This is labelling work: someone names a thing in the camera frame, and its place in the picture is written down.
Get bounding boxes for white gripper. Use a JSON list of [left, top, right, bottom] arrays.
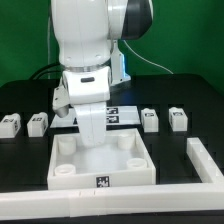
[[52, 66, 111, 147]]

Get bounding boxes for white square tabletop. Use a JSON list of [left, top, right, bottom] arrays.
[[47, 129, 156, 190]]

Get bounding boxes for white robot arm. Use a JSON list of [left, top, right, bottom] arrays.
[[51, 0, 153, 147]]

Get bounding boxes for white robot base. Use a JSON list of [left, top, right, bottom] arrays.
[[111, 40, 131, 86]]

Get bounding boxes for white sheet with AprilTags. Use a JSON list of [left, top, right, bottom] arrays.
[[50, 106, 140, 128]]

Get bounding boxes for white L-shaped obstacle fence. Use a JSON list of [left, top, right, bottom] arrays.
[[0, 138, 224, 221]]

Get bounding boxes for black cable bundle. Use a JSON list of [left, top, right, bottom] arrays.
[[29, 61, 64, 81]]

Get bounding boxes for white cable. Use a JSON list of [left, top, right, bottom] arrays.
[[123, 39, 174, 75]]

